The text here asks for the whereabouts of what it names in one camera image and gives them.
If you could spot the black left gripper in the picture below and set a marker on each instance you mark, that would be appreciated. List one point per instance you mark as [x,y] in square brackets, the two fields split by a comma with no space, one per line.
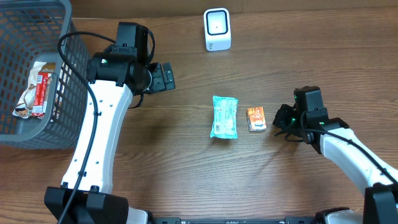
[161,78]

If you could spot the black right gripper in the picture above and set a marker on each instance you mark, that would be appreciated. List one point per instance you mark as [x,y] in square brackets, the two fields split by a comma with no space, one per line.
[283,116]

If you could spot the orange snack packet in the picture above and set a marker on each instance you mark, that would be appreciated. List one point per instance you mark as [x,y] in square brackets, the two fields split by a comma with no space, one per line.
[256,119]

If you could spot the teal tissue packet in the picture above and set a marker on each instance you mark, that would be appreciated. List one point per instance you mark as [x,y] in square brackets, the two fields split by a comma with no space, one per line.
[224,120]

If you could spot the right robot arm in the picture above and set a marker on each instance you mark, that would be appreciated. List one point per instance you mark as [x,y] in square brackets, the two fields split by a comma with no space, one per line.
[308,121]

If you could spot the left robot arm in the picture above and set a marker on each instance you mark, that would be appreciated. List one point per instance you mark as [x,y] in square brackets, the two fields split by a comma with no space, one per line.
[113,78]

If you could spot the white barcode scanner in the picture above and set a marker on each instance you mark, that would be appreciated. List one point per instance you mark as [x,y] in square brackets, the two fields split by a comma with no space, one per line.
[217,29]

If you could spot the red snack bar wrapper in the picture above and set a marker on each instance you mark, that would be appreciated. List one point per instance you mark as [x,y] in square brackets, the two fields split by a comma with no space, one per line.
[41,95]

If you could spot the grey plastic mesh basket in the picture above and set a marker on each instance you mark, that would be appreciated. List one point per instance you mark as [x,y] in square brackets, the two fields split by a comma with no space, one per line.
[30,31]

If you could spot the white brown snack packet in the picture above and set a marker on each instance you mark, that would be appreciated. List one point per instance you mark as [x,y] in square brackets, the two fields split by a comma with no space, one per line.
[24,106]

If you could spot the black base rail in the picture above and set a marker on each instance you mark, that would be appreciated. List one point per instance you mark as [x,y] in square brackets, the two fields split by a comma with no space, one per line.
[286,220]

